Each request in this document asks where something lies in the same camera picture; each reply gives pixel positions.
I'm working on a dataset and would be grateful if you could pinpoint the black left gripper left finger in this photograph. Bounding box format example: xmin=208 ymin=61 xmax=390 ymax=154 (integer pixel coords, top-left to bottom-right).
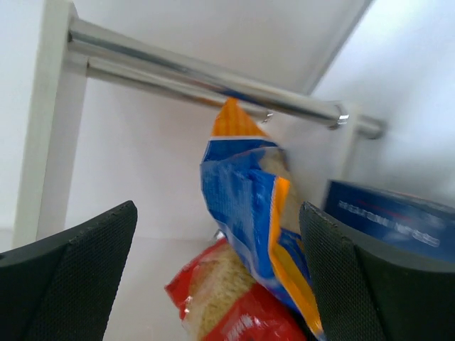
xmin=1 ymin=201 xmax=138 ymax=340

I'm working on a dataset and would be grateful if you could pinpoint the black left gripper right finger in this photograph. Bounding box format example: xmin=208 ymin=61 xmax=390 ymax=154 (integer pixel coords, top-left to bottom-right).
xmin=299 ymin=202 xmax=454 ymax=340

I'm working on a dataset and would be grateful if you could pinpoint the blue and orange pasta bag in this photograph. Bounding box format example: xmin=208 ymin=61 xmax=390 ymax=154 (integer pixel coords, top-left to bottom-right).
xmin=200 ymin=98 xmax=326 ymax=340

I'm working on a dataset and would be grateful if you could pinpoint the red fusilli pasta bag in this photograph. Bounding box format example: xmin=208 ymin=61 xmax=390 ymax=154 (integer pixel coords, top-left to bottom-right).
xmin=164 ymin=239 xmax=306 ymax=340

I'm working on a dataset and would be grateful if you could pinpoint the white two-tier shelf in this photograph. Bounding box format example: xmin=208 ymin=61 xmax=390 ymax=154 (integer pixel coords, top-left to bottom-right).
xmin=11 ymin=1 xmax=385 ymax=248

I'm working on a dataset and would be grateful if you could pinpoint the blue Barilla rigatoni box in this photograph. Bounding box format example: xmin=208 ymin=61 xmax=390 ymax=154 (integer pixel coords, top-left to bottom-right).
xmin=323 ymin=180 xmax=454 ymax=262

